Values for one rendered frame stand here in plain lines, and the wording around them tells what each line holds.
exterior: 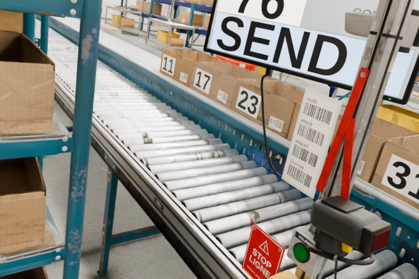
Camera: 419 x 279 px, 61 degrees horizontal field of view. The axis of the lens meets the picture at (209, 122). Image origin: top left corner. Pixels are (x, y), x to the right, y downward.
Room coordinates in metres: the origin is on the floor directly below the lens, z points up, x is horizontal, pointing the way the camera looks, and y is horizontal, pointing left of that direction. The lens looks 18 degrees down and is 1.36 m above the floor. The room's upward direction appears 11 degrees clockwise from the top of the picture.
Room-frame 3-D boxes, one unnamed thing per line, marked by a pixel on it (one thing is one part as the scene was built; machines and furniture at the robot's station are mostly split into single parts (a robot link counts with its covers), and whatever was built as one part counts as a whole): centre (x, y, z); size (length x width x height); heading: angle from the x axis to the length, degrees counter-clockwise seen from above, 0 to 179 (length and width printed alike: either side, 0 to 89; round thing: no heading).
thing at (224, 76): (2.02, -0.08, 0.96); 0.39 x 0.29 x 0.17; 38
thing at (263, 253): (0.66, -0.19, 0.85); 0.16 x 0.01 x 0.13; 38
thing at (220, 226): (1.08, -0.24, 0.72); 0.52 x 0.05 x 0.05; 128
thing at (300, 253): (0.59, -0.22, 0.95); 0.03 x 0.02 x 0.03; 38
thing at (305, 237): (0.60, -0.23, 0.95); 0.07 x 0.03 x 0.07; 38
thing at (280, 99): (1.71, -0.33, 0.96); 0.39 x 0.29 x 0.17; 38
